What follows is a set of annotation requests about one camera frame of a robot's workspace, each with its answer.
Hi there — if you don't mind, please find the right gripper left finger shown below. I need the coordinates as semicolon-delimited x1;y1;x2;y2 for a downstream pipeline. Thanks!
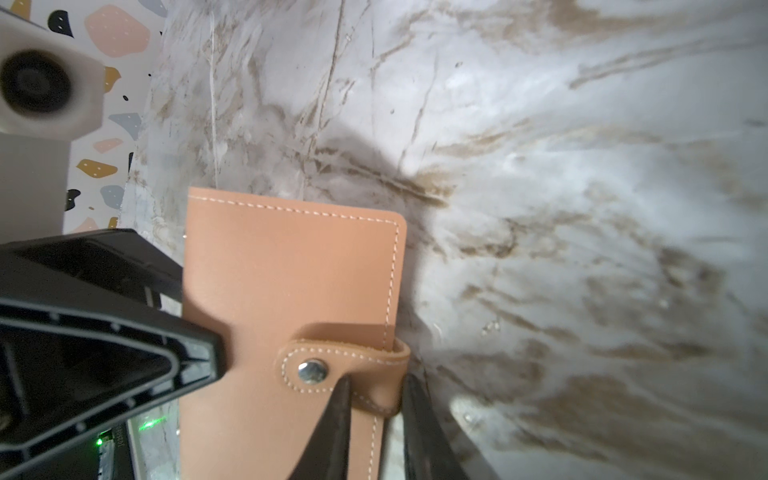
289;375;352;480

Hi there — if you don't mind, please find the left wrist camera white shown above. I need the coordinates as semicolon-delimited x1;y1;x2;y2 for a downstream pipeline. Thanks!
1;8;106;142

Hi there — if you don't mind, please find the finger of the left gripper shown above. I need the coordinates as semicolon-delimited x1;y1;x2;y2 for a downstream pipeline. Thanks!
1;229;227;479

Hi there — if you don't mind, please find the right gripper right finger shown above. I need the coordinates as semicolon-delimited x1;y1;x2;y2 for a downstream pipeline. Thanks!
401;373;469;480

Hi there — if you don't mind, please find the tan leather card holder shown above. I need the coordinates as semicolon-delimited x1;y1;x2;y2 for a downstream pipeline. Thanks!
180;188;410;479

